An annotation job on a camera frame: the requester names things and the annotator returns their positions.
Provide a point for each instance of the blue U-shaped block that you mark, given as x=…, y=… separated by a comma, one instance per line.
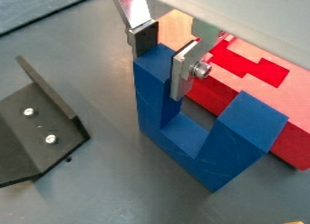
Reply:
x=217, y=154

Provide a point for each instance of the red slotted board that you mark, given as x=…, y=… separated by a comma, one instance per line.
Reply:
x=243, y=68

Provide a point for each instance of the black angle bracket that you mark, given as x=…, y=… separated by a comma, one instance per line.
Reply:
x=40, y=130

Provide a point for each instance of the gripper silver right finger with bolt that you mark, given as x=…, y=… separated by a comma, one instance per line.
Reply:
x=187, y=65

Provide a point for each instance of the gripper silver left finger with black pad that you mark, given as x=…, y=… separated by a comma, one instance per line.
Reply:
x=140, y=27

